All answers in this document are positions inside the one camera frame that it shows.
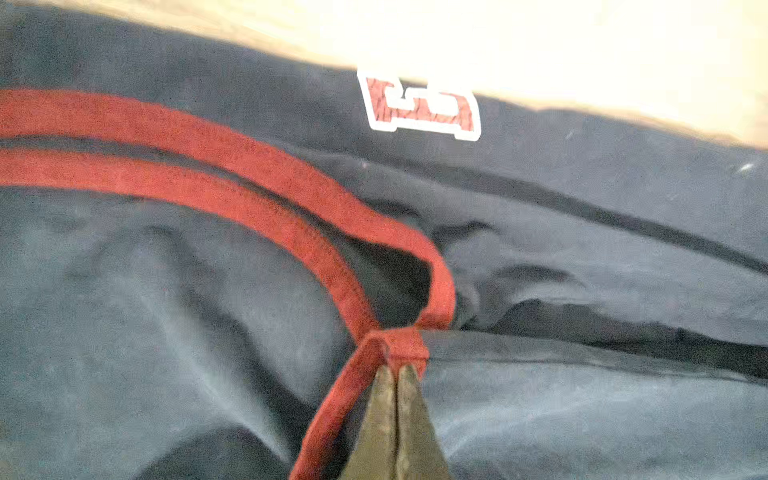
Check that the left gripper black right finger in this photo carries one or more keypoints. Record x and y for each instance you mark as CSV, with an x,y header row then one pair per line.
x,y
419,455

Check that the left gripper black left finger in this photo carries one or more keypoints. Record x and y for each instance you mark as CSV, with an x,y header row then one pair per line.
x,y
374,454

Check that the black printed tank top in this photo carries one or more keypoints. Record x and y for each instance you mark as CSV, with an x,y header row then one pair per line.
x,y
208,251

